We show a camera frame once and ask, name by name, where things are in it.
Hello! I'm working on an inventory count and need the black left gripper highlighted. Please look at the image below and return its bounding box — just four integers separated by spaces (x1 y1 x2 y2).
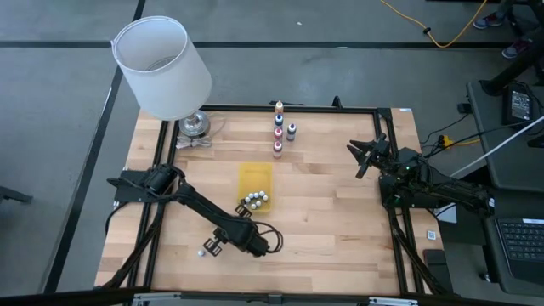
202 202 271 259

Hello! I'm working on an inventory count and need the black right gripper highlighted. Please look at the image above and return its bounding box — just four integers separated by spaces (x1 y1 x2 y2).
346 134 400 179

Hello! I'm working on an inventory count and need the yellow translucent plastic bin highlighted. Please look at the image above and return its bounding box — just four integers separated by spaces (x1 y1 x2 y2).
237 161 274 213

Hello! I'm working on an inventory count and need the white paper sheet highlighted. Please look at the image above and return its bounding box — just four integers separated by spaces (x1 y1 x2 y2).
433 202 459 225

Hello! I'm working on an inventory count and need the black phone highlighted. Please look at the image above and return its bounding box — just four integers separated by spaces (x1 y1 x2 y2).
422 248 448 278

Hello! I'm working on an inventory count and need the white pole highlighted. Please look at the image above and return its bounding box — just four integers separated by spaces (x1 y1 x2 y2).
449 114 544 179

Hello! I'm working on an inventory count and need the dark grey desk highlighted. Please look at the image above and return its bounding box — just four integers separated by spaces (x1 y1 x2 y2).
466 79 544 193

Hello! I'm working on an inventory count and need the black power adapter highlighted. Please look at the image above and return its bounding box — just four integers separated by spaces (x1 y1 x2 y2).
501 83 535 128

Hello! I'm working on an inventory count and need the black desk foot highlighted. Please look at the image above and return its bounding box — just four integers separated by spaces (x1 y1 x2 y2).
479 42 544 97

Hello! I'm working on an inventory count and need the white-shade silver table lamp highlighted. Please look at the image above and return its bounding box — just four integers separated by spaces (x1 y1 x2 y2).
110 15 213 139

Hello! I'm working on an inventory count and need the person's shoe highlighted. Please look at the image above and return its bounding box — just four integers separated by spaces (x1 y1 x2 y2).
472 11 505 31
501 38 531 60

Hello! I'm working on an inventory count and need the black laptop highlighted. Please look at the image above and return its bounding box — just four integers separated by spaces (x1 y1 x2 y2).
485 215 544 298

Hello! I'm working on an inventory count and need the black chair base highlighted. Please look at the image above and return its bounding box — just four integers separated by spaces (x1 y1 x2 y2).
0 184 34 205

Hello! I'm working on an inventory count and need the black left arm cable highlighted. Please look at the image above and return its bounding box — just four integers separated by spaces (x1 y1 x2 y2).
253 219 285 255

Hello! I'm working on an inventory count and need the yellow plug power cable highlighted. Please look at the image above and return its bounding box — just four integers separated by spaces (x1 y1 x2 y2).
437 133 482 150

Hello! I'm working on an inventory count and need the black aluminium table frame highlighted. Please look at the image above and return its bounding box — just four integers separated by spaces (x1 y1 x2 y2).
96 103 454 298

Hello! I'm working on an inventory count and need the black cable bundle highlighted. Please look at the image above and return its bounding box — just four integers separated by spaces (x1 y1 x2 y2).
388 207 452 297
99 202 167 292

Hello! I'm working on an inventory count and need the bundled white lamp cord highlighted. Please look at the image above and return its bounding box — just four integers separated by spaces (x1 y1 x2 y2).
174 133 213 150

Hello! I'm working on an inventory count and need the silver aluminium bracket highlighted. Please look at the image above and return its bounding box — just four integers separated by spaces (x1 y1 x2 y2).
367 296 421 306
130 291 184 306

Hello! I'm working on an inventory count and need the yellow extension cord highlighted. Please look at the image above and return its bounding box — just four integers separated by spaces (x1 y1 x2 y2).
379 0 490 49

